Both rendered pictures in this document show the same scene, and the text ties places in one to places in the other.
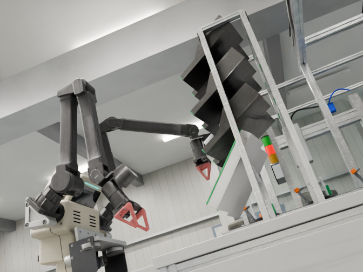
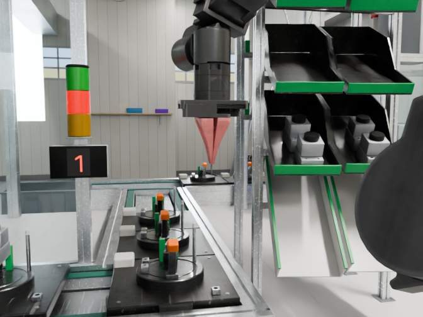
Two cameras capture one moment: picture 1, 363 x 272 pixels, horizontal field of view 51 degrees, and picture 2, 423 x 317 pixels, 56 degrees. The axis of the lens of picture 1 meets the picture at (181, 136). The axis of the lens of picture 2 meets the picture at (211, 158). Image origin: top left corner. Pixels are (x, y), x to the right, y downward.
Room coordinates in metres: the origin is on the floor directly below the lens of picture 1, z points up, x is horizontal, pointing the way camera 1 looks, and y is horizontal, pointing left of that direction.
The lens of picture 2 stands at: (1.95, 0.51, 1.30)
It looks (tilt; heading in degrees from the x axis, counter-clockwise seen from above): 5 degrees down; 247
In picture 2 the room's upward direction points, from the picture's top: straight up
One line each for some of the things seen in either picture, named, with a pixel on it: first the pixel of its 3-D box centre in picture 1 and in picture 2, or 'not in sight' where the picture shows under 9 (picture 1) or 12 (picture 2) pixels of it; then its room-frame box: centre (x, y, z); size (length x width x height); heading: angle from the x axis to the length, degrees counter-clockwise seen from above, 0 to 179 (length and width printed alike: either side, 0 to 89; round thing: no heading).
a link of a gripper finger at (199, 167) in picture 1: (206, 171); (204, 134); (1.72, -0.06, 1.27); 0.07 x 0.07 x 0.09; 76
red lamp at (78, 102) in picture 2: (270, 150); (78, 102); (1.87, -0.42, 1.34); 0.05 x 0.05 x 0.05
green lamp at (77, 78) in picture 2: (267, 142); (77, 79); (1.87, -0.42, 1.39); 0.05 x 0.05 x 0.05
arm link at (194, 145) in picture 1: (197, 145); (210, 48); (1.71, -0.06, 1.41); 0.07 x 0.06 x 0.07; 94
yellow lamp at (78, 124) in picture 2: (274, 160); (78, 125); (1.87, -0.42, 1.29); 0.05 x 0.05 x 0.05
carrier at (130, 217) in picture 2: not in sight; (158, 207); (1.60, -0.73, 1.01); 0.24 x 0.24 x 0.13; 77
